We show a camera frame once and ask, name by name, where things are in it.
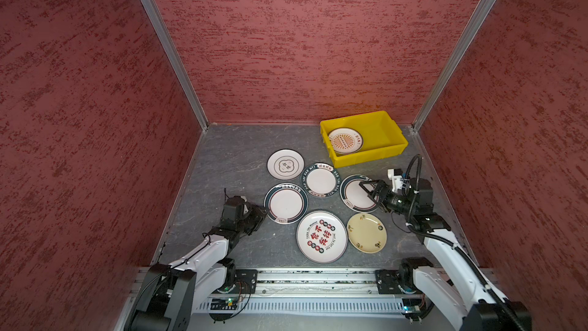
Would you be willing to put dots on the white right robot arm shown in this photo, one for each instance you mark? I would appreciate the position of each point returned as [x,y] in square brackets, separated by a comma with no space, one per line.
[458,288]

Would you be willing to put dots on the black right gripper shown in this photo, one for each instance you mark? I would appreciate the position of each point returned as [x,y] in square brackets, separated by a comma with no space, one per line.
[381,204]

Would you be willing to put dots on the yellow plastic bin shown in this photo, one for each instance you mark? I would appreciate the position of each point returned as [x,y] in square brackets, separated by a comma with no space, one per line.
[382,137]

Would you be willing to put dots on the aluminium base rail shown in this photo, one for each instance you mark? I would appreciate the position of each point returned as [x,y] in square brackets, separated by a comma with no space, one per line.
[327,292]

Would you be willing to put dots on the aluminium corner post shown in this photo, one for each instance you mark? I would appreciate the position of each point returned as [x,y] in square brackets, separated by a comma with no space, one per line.
[167,43]
[474,24]

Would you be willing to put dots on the white plate clover emblem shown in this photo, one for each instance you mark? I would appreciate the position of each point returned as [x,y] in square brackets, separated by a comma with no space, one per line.
[285,164]

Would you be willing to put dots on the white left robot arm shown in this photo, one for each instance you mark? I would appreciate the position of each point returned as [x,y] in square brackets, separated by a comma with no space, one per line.
[193,266]

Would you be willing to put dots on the green rim hao shi plate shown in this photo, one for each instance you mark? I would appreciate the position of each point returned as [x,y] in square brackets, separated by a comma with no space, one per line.
[321,180]

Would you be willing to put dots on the right aluminium corner post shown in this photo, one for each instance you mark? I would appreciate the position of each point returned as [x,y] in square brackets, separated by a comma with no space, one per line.
[474,24]

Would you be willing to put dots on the green red rim plate right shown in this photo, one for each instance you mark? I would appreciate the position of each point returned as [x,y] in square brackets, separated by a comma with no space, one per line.
[353,195]

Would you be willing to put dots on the left aluminium corner post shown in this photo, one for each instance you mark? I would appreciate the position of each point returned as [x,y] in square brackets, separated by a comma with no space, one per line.
[167,43]

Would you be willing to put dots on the green red rim plate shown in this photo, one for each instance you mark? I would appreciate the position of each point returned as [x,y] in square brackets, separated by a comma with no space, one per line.
[353,195]
[286,203]

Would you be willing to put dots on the large white plate red characters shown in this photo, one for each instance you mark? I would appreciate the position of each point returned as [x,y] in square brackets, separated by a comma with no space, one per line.
[322,237]

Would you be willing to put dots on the green red rim plate left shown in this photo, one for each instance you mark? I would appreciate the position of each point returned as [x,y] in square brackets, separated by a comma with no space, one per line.
[286,203]

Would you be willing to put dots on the cream yellow plate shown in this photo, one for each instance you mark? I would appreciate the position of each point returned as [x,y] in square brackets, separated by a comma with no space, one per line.
[367,233]

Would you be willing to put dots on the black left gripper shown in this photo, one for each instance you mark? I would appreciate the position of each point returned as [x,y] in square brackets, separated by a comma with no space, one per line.
[255,210]

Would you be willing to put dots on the white plate orange sunburst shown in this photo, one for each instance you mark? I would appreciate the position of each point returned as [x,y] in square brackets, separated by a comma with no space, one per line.
[346,141]

